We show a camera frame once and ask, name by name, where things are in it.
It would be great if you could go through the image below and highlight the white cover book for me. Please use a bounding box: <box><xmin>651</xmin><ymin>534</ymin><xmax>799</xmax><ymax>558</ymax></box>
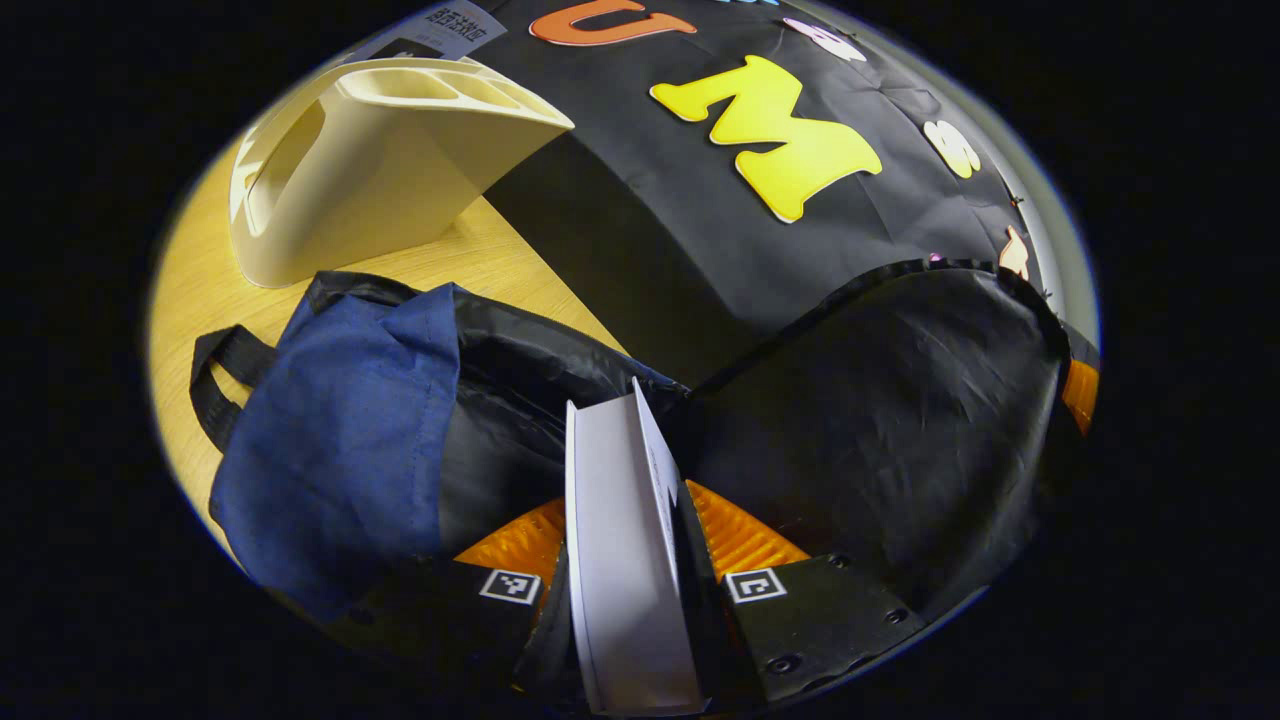
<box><xmin>563</xmin><ymin>378</ymin><xmax>706</xmax><ymax>716</ymax></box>

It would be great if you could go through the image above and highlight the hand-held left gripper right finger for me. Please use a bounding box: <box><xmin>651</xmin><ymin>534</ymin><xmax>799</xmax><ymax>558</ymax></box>
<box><xmin>685</xmin><ymin>480</ymin><xmax>936</xmax><ymax>706</ymax></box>

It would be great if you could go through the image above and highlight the white plastic bookshelf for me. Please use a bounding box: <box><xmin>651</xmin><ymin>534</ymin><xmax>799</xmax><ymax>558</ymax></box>
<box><xmin>228</xmin><ymin>57</ymin><xmax>576</xmax><ymax>289</ymax></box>

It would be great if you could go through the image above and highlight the grey-blue cover book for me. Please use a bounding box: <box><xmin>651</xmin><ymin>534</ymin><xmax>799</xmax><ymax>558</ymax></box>
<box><xmin>345</xmin><ymin>0</ymin><xmax>509</xmax><ymax>63</ymax></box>

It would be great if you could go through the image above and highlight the black backdrop cloth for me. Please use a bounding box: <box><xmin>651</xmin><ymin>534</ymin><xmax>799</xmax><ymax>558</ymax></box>
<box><xmin>480</xmin><ymin>0</ymin><xmax>1076</xmax><ymax>391</ymax></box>

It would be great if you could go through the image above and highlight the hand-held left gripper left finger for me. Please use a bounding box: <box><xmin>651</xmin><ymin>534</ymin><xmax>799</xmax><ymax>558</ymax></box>
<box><xmin>340</xmin><ymin>497</ymin><xmax>571</xmax><ymax>696</ymax></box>

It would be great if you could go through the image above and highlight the blue schoolbag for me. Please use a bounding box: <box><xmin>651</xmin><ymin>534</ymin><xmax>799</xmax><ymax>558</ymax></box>
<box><xmin>190</xmin><ymin>258</ymin><xmax>1101</xmax><ymax>621</ymax></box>

